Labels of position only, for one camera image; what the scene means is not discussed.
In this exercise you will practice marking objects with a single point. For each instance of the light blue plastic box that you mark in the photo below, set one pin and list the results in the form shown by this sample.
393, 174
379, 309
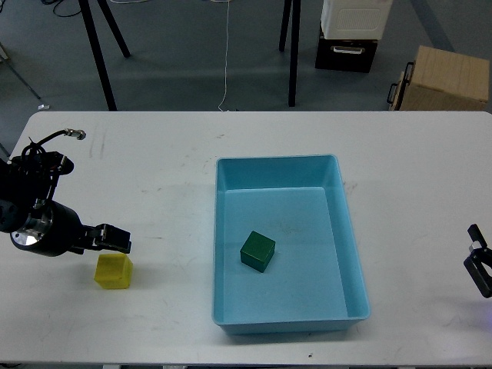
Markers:
314, 281

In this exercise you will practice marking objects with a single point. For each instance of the green block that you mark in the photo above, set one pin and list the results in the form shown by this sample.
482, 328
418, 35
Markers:
257, 251

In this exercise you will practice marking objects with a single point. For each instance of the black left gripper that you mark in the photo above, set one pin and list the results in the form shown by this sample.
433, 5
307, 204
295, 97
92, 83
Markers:
56, 229

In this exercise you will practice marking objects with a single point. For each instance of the black case with handle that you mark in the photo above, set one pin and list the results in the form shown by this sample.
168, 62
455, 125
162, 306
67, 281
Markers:
345, 55

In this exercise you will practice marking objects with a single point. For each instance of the black table leg pair right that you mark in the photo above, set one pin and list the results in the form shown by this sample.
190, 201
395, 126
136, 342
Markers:
291, 19

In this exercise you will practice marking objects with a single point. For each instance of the yellow block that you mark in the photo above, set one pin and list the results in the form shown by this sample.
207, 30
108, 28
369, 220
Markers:
113, 271

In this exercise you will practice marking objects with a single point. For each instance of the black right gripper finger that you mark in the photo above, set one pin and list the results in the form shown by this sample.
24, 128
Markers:
477, 260

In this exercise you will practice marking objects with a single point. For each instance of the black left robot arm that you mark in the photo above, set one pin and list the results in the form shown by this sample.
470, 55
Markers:
28, 181

